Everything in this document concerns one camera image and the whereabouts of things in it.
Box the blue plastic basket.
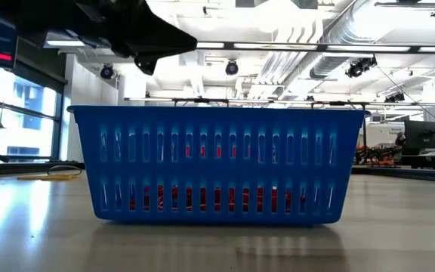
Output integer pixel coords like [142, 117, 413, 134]
[66, 105, 372, 228]

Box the silver ventilation duct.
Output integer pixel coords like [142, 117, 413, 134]
[257, 0, 379, 100]

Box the orange black equipment pile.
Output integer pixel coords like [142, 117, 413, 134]
[354, 142, 406, 167]

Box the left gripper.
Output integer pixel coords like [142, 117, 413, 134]
[51, 0, 199, 76]

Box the person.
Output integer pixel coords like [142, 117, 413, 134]
[393, 131, 408, 149]

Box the black ceiling bracket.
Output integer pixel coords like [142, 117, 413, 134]
[374, 1, 435, 18]

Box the black rubber band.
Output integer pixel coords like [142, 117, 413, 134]
[46, 164, 83, 177]

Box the window with dark frame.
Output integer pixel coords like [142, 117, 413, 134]
[0, 66, 66, 162]

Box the black desk monitor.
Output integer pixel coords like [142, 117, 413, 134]
[404, 119, 435, 150]

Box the black desk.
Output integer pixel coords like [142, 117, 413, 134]
[397, 152, 435, 171]

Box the white cabinet with label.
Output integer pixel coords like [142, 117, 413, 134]
[366, 121, 406, 148]

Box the red rubber bands heap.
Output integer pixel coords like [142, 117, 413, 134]
[128, 184, 306, 213]

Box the black hanging camera cluster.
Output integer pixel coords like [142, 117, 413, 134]
[345, 54, 378, 79]

